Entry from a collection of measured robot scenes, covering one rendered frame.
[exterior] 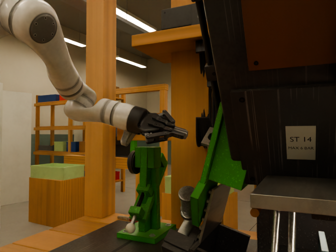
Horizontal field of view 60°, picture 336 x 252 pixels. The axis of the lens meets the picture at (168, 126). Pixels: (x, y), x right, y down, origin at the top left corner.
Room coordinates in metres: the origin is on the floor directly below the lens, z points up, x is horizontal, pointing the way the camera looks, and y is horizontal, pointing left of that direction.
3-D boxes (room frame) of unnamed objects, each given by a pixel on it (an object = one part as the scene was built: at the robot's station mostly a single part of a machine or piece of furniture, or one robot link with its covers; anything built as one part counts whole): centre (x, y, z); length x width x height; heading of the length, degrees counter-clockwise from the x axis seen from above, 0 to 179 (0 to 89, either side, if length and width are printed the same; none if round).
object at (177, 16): (0.97, -0.06, 1.59); 0.15 x 0.07 x 0.07; 65
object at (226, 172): (0.62, -0.14, 1.17); 0.13 x 0.12 x 0.20; 65
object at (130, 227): (0.84, 0.10, 0.96); 0.06 x 0.03 x 0.06; 155
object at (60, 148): (6.72, 2.12, 1.13); 2.48 x 0.54 x 2.27; 59
